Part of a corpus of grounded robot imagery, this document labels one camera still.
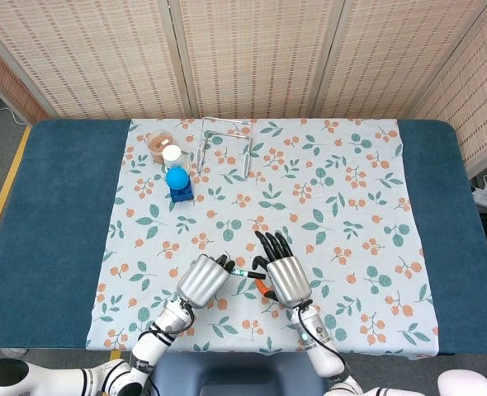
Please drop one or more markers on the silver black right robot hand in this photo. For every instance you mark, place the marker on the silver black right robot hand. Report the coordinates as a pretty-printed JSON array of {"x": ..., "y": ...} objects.
[{"x": 286, "y": 280}]

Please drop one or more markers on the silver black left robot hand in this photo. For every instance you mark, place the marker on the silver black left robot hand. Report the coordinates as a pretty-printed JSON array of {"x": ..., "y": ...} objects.
[{"x": 202, "y": 280}]

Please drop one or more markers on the black marker cap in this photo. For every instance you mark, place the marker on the black marker cap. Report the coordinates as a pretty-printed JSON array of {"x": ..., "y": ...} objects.
[{"x": 255, "y": 274}]

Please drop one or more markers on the green white marker body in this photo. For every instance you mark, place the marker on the green white marker body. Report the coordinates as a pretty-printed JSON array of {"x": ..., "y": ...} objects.
[{"x": 238, "y": 272}]

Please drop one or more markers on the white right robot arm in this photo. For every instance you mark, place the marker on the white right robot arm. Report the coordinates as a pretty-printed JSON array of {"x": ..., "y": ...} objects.
[{"x": 318, "y": 338}]

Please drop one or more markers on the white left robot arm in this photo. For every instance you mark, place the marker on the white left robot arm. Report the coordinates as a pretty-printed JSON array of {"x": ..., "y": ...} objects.
[{"x": 152, "y": 350}]

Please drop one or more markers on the floral printed tablecloth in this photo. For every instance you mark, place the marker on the floral printed tablecloth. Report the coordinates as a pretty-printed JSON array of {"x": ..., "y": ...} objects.
[{"x": 293, "y": 198}]

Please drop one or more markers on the blue toy block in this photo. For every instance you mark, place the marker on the blue toy block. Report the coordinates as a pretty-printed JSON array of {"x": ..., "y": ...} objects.
[{"x": 182, "y": 194}]

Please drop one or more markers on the dark blue robot torso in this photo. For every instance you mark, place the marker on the dark blue robot torso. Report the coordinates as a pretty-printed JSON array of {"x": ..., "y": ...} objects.
[{"x": 239, "y": 375}]

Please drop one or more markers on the blue ball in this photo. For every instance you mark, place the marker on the blue ball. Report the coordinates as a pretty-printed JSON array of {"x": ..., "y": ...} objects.
[{"x": 177, "y": 178}]

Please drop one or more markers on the clear jar with white lid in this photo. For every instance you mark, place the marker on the clear jar with white lid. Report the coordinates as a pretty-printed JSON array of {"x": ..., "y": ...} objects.
[{"x": 172, "y": 156}]

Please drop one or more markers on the clear container with brown contents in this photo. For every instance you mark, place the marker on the clear container with brown contents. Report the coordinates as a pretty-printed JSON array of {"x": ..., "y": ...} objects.
[{"x": 158, "y": 144}]

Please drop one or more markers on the blue padded table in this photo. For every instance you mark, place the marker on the blue padded table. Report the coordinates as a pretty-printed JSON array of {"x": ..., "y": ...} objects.
[{"x": 58, "y": 231}]

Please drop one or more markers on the yellow floor tape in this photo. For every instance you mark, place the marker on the yellow floor tape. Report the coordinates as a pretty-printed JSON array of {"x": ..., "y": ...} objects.
[{"x": 8, "y": 177}]

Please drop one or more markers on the woven folding screen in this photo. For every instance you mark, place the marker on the woven folding screen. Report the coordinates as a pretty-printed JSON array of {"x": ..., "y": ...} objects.
[{"x": 252, "y": 53}]

